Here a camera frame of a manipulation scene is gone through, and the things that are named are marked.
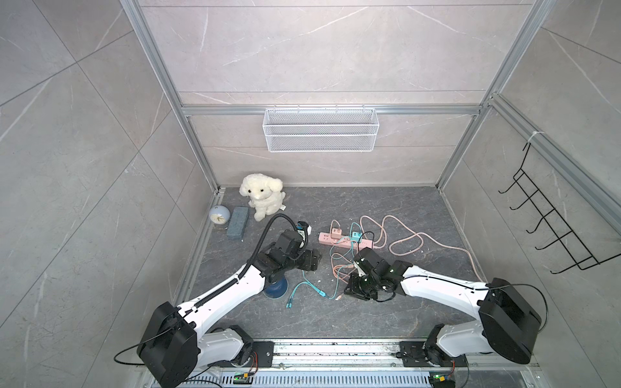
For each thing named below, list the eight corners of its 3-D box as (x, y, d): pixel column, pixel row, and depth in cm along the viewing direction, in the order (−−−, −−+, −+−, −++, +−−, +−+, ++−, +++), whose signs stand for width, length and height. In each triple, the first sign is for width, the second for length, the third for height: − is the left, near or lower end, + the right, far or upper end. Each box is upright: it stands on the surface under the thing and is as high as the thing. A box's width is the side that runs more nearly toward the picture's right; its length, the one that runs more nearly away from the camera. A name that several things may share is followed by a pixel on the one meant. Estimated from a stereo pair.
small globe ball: (215, 226, 107) (208, 214, 101) (219, 216, 111) (212, 204, 104) (230, 226, 107) (225, 214, 101) (233, 216, 111) (228, 204, 104)
